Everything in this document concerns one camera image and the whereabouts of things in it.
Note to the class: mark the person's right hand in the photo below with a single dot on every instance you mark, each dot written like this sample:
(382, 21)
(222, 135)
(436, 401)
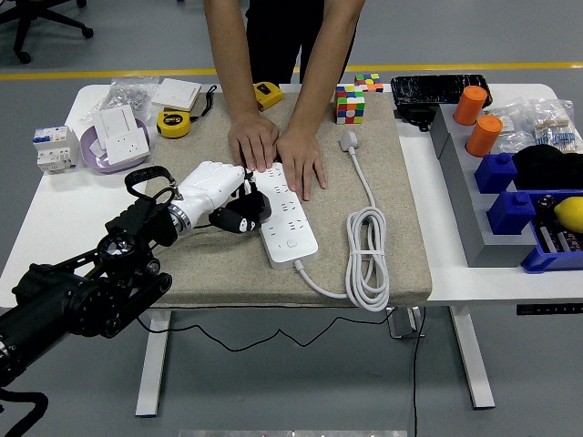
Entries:
(252, 136)

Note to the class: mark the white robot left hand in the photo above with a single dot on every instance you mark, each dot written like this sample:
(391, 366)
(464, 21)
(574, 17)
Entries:
(205, 186)

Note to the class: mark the person's left hand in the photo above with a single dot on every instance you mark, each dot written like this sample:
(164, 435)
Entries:
(298, 155)

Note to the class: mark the white power strip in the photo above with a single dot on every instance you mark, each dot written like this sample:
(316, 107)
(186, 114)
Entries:
(291, 227)

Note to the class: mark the person's right forearm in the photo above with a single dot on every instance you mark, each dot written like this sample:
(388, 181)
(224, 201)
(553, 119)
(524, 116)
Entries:
(232, 59)

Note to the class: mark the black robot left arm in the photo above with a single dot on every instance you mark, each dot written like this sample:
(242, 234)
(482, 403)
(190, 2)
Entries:
(68, 296)

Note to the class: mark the person's left forearm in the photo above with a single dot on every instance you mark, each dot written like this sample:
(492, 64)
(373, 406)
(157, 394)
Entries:
(328, 59)

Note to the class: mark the boxy yellow tape measure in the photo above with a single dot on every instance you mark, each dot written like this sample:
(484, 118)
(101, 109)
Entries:
(271, 93)

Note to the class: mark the large puzzle cube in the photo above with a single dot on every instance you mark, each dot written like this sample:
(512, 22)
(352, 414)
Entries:
(350, 107)

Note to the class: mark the round yellow tape measure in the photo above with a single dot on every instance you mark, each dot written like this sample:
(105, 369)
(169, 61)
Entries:
(173, 124)

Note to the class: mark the grey-brown fabric mat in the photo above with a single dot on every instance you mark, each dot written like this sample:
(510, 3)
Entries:
(228, 273)

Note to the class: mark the small puzzle cube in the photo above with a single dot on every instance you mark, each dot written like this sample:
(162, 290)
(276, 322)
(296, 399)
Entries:
(369, 83)

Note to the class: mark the person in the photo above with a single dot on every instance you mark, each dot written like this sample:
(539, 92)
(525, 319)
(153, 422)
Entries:
(282, 36)

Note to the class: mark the purple bowl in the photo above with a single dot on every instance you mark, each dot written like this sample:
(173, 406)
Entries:
(91, 157)

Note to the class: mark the black adapter box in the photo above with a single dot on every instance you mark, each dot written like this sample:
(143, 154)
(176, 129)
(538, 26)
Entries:
(414, 116)

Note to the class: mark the clear bag of screws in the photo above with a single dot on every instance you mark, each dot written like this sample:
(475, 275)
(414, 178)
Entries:
(123, 93)

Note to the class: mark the black plastic tray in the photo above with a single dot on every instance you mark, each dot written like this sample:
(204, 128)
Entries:
(428, 88)

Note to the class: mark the white circuit breaker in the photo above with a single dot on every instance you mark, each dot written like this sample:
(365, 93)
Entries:
(54, 150)

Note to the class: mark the grey stepped block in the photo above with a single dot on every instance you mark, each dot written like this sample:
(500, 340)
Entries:
(460, 182)

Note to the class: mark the orange cylinder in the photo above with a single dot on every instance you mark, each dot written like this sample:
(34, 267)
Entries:
(483, 136)
(470, 105)

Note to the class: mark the white table leg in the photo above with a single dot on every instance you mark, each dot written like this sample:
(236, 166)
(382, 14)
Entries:
(152, 373)
(473, 364)

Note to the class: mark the blue block with knob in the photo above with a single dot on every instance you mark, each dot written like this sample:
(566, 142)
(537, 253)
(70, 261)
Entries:
(495, 173)
(510, 214)

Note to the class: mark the clear bag of white parts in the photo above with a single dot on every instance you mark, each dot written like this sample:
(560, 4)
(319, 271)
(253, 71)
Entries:
(512, 123)

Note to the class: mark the black office chair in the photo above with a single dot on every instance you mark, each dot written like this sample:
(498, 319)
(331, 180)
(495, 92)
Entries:
(27, 18)

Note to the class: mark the black cloth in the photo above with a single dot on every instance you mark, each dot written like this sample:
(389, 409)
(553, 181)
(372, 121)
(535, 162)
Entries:
(546, 168)

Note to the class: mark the dark round knob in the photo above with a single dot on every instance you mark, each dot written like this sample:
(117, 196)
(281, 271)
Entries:
(545, 202)

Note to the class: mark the clear bag of resistors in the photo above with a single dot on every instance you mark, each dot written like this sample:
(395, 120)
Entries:
(553, 127)

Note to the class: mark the blue plastic bin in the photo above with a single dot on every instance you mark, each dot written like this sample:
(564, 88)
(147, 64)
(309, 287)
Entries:
(546, 261)

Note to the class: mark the dark cylinder parts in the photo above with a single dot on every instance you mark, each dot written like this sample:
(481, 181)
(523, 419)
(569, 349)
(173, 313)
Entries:
(558, 239)

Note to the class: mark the yellow lemon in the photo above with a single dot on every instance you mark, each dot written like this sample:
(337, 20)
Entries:
(569, 215)

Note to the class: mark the black desk controller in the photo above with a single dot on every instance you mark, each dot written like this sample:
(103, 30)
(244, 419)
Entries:
(546, 309)

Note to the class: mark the white wall socket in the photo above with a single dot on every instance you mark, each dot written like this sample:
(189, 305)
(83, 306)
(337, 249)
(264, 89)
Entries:
(128, 146)

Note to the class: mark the white switch panel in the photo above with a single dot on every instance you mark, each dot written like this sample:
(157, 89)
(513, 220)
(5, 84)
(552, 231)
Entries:
(175, 93)

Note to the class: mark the white wall switch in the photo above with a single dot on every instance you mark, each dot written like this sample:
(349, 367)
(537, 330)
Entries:
(116, 120)

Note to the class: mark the metal bracket under table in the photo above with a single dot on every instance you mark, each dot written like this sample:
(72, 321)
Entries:
(403, 328)

